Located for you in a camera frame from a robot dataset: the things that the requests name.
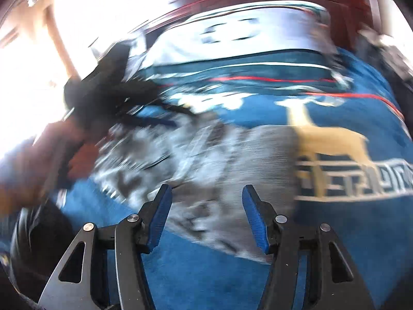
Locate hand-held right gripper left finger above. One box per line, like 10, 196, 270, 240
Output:
38, 184, 172, 310

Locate grey denim pants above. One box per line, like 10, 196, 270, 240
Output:
93, 116, 301, 263

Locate blue pillow with flower emblem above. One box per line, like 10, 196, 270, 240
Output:
129, 2, 339, 88

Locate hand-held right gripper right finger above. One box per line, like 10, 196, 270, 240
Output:
242, 184, 376, 310

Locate person's left forearm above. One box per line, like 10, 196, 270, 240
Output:
0, 119, 84, 215

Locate blue patterned blanket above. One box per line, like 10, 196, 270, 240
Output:
58, 48, 413, 310

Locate person's left hand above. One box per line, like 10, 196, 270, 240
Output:
66, 132, 100, 184

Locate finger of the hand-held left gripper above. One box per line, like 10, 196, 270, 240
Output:
124, 82, 194, 128

